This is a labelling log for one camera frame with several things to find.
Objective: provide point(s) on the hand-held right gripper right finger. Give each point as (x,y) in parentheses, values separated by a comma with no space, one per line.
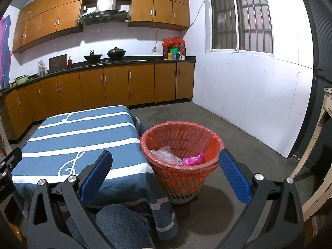
(233,176)

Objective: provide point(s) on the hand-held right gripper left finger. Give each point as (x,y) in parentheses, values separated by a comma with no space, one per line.
(96,176)

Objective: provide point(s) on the purple plastic bag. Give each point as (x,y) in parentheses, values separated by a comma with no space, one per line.
(190,160)

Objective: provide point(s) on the red plastic mesh waste basket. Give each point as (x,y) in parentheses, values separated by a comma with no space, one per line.
(181,184)

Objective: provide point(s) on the floral printed board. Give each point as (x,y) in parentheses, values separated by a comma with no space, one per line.
(4,142)

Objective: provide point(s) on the blue white striped tablecloth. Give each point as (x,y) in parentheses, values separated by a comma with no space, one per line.
(90,124)

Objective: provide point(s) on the person's leg in jeans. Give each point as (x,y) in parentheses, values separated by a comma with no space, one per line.
(122,225)

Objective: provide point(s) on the green basin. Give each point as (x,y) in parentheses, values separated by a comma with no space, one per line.
(21,80)

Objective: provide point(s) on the wooden base cabinets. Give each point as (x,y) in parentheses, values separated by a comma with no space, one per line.
(116,83)

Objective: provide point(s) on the glass jar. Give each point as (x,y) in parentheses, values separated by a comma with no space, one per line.
(42,68)

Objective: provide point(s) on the red bottle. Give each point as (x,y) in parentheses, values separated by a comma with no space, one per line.
(70,63)

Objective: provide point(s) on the dark wooden cutting board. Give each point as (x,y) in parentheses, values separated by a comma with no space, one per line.
(57,63)

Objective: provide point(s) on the black open wok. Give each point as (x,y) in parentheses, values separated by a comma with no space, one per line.
(92,57)

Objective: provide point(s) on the pink blue hanging cloth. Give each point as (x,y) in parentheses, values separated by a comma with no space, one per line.
(4,51)

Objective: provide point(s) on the black wok with lid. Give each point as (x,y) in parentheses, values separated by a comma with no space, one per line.
(116,53)

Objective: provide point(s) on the dark kitchen countertop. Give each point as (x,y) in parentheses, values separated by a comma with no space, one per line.
(145,60)

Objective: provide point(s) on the green box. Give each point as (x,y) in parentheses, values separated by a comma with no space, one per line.
(175,50)

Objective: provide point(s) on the red canister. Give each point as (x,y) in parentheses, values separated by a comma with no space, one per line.
(165,52)

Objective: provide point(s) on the red plastic bag on boxes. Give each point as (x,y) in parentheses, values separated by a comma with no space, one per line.
(173,41)

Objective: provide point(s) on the barred window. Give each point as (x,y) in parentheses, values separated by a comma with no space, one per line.
(225,18)

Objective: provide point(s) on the dark metal door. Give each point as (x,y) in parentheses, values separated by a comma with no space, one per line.
(321,44)

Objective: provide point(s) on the steel range hood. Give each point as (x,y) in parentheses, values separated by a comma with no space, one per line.
(103,15)

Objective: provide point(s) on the worn wooden table frame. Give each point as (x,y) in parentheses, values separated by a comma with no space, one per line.
(315,140)

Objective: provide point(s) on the wooden wall cabinets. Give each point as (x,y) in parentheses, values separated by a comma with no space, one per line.
(41,20)

